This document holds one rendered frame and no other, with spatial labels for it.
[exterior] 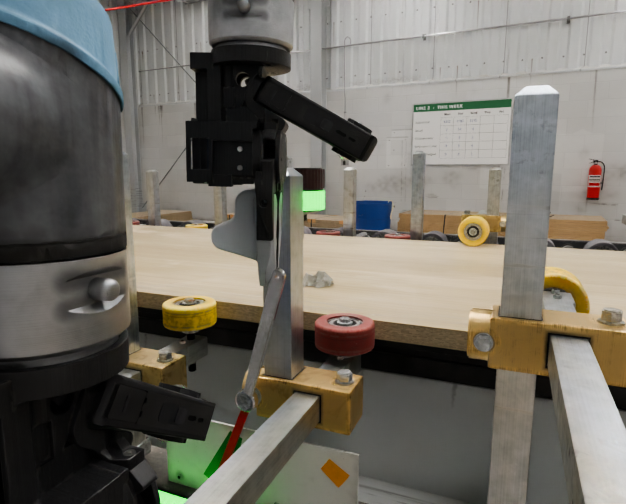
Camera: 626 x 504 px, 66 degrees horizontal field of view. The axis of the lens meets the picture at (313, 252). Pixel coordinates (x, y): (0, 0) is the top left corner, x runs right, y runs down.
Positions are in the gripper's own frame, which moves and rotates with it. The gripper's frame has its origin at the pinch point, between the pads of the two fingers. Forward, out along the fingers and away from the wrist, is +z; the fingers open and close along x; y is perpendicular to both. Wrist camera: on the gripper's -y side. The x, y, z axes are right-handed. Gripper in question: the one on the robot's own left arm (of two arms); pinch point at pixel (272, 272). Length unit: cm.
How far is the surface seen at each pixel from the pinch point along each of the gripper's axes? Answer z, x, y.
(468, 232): 6, -87, -43
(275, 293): 1.9, 0.4, -0.3
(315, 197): -6.7, -10.5, -3.6
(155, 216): 11, -147, 66
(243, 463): 14.6, 8.6, 1.3
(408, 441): 30.8, -23.1, -18.4
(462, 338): 11.2, -15.0, -23.0
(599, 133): -65, -626, -358
